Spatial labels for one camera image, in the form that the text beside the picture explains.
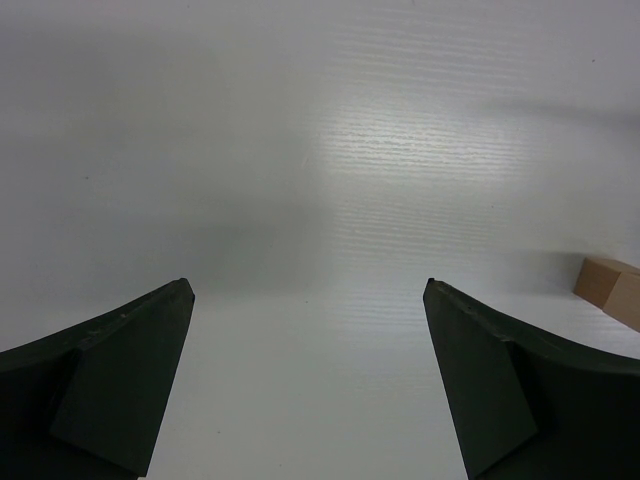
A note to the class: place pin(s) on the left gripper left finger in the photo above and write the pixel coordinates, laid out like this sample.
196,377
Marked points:
88,402

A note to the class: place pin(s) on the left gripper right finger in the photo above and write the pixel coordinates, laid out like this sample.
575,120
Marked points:
529,404

